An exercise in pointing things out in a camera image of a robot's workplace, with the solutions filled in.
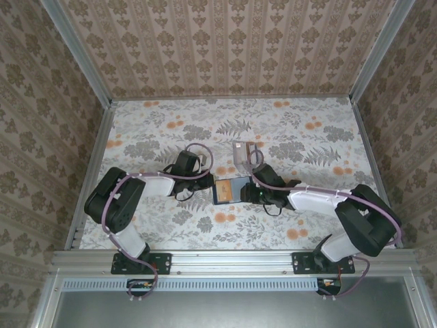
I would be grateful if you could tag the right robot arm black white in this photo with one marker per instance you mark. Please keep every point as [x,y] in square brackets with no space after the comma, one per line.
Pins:
[362,218]

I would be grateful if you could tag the aluminium side frame rail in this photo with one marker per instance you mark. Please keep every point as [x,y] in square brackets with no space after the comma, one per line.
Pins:
[375,164]
[97,160]

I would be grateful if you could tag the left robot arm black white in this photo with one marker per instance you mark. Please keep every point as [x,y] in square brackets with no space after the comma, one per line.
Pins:
[116,201]

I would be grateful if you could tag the aluminium frame post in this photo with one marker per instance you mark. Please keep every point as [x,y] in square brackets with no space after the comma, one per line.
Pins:
[382,48]
[78,51]

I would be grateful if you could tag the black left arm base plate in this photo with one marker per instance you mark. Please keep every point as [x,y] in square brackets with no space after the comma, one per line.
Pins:
[160,263]

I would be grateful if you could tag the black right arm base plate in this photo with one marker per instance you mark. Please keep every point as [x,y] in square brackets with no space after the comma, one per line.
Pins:
[302,263]

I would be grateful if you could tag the aluminium back frame rail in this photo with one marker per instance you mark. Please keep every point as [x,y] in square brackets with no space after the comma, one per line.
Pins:
[232,98]

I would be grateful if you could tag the aluminium front frame rail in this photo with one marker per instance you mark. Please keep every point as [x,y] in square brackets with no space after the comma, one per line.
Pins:
[232,261]

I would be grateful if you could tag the navy blue card holder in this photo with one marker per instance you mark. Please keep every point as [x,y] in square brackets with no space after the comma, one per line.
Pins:
[235,191]

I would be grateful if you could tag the grey metal sheet panel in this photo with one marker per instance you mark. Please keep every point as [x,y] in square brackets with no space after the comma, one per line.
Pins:
[232,309]

